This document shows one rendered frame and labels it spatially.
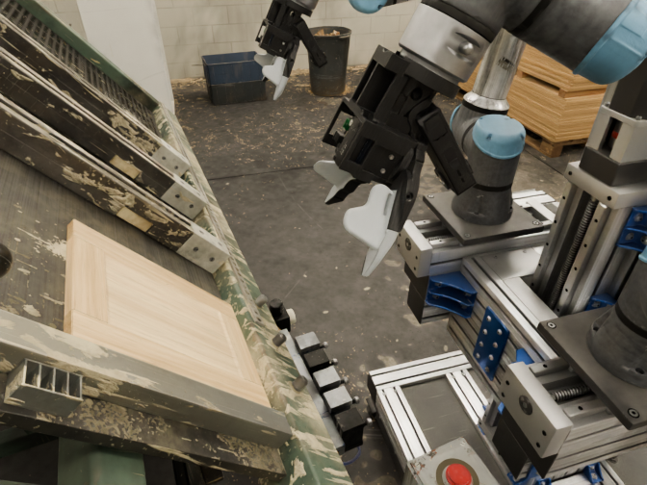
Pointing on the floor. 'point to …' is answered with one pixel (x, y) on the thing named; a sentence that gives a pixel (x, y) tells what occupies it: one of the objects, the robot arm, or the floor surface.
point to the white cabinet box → (130, 41)
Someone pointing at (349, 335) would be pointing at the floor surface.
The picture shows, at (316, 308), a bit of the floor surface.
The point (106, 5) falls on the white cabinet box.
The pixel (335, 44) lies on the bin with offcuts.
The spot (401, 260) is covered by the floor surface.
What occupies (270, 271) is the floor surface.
